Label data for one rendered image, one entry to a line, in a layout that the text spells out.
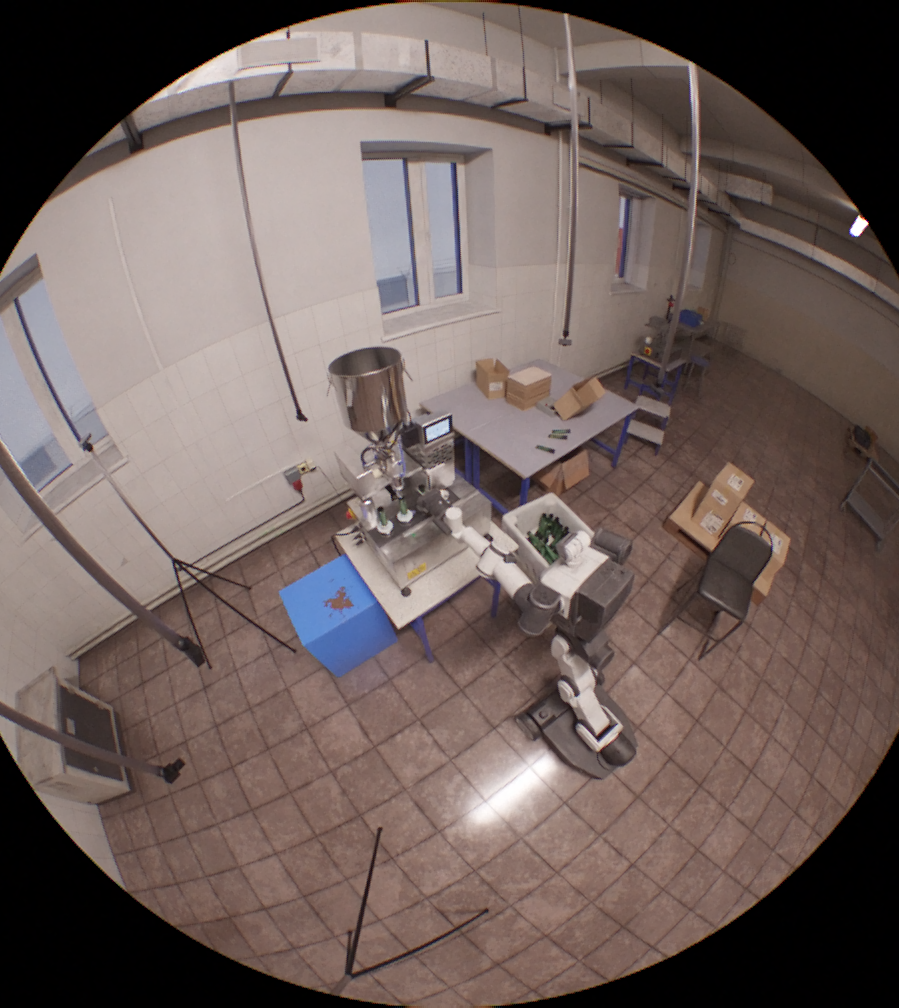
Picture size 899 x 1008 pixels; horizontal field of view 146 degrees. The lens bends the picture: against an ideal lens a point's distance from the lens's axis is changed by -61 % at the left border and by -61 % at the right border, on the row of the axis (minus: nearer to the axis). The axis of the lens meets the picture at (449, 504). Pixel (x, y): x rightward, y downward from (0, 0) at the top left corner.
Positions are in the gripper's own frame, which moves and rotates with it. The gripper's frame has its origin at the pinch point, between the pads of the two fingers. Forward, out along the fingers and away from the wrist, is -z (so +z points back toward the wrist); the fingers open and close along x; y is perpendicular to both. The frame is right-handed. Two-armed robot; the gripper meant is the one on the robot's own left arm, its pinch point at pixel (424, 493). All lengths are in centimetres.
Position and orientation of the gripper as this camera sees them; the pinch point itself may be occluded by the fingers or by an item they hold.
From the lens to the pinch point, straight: 163.2
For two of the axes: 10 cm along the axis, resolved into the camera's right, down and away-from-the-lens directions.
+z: 6.0, 5.5, -5.8
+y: 0.5, 6.9, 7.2
